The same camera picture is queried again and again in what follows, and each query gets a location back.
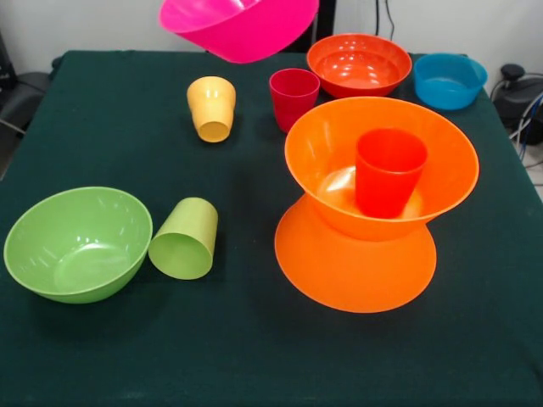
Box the red-orange plastic bowl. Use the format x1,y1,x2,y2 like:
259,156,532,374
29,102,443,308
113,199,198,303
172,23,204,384
305,33,413,99

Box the green plastic bowl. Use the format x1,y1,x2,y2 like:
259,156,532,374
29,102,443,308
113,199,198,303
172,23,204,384
3,186,154,304

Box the black hanging cable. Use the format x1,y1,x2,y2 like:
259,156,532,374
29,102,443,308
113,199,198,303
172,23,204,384
375,0,396,42

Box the orange plastic bowl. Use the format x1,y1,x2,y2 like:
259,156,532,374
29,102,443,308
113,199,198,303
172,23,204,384
274,192,438,315
283,96,481,243

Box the green plastic cup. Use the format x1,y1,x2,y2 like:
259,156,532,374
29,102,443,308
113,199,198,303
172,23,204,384
148,196,220,281

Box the blue plastic bowl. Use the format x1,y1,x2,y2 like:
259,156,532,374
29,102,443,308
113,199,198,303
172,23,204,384
413,52,489,112

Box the black equipment box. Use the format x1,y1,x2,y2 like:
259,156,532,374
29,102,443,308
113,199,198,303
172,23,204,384
0,29,19,90

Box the magenta plastic cup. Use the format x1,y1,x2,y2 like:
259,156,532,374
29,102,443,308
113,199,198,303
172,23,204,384
268,68,322,135

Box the yellow plastic cup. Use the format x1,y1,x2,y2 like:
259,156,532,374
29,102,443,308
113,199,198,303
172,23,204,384
186,75,237,143

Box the red plastic cup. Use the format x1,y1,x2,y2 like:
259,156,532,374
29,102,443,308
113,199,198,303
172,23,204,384
355,128,428,220

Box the pink plastic bowl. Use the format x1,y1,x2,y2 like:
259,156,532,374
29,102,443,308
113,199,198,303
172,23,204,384
158,0,321,65

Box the tangled floor cables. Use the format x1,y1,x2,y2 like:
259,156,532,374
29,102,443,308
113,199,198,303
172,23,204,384
507,91,543,187

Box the black cabinet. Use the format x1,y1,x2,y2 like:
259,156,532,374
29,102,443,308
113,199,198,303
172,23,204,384
279,0,337,53

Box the dark green table cloth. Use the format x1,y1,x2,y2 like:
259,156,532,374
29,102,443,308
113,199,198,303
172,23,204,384
0,49,543,407

